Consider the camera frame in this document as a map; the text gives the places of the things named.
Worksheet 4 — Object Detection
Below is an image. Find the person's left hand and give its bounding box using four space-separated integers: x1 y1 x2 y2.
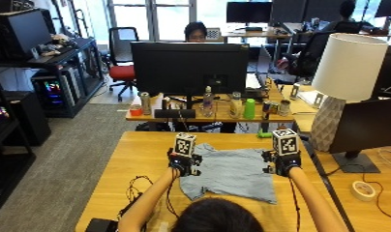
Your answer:
167 147 204 178

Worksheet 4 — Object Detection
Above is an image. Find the person's right hand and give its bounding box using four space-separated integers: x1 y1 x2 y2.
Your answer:
261 149 303 178

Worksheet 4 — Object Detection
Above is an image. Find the light blue t-shirt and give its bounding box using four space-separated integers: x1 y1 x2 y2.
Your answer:
177 142 279 205

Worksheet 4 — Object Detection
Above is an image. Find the left white marker cube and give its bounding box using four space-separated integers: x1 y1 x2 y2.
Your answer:
173 131 199 159

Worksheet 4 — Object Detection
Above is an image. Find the white marker cube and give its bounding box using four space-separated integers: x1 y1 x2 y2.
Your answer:
173 131 199 159
272 128 300 157

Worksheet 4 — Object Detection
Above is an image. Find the right white marker cube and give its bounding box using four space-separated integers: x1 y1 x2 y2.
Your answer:
272 128 300 157

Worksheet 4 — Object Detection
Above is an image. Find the green clamp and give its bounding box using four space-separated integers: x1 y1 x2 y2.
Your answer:
256 128 275 139

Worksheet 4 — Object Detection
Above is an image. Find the black soundbar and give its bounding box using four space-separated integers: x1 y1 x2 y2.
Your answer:
153 108 197 119

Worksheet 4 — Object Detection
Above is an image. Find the green plastic cup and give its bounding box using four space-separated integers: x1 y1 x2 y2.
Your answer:
243 98 257 121

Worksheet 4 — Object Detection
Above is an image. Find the grey glass jar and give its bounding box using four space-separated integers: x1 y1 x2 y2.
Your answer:
279 99 293 117

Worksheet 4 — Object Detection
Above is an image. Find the wooden desk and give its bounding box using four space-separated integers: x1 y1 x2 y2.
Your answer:
125 80 296 124

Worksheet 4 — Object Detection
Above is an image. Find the clear glass jar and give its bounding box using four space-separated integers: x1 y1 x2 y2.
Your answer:
229 91 245 120

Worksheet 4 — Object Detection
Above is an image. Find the clear water bottle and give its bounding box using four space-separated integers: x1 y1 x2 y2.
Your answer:
201 85 216 118

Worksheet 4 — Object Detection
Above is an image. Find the orange small cup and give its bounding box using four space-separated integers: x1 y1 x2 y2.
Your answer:
129 104 144 117

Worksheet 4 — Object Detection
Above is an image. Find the white tape roll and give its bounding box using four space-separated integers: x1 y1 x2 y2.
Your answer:
349 180 377 203

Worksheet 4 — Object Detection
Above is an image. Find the dark angled monitor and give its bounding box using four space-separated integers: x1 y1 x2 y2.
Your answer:
329 97 391 174

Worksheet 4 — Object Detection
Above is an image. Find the black box device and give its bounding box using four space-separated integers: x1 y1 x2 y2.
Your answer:
84 217 121 232

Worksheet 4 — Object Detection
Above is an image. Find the black computer monitor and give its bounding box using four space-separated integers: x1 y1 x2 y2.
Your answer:
131 42 252 98

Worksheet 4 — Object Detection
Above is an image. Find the white table lamp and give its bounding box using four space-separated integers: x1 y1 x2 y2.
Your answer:
309 32 390 153

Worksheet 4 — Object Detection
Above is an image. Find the black office chair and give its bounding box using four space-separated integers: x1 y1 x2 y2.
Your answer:
285 31 337 80

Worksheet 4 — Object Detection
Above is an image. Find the red seat office chair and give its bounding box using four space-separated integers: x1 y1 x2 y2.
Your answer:
107 26 141 102

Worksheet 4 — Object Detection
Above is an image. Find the computer tower with lights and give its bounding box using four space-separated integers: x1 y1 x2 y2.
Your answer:
31 74 77 112

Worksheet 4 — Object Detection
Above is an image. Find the black shelf rack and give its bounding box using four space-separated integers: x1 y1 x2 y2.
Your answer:
0 37 105 119

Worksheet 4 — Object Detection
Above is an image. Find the black background monitor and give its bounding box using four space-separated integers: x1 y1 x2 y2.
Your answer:
225 1 275 24

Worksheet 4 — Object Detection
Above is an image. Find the black large monitor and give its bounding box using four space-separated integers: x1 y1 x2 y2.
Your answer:
0 8 55 61

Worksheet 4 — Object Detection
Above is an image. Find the black glove cable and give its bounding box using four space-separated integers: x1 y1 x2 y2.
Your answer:
116 175 155 220

